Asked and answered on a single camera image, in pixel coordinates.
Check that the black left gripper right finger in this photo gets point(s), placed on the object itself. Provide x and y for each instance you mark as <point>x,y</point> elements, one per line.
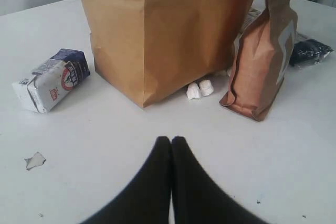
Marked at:
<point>196,197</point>

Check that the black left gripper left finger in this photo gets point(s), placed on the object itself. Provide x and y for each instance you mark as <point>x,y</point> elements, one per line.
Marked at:
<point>146,198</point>

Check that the brown paper shopping bag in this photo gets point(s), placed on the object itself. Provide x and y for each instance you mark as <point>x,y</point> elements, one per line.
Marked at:
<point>149,49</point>

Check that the small torn label scrap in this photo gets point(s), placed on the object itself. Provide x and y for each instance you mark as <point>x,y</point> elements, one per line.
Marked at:
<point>35,161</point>

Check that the small blue white milk carton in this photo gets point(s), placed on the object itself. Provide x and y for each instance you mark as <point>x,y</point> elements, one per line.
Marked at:
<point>49,83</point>

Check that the brown kraft stand-up pouch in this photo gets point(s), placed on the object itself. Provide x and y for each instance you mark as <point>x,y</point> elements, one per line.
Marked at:
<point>264,51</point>

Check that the dark blue noodle packet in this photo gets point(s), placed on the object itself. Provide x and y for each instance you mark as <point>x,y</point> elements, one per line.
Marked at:
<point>308,51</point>

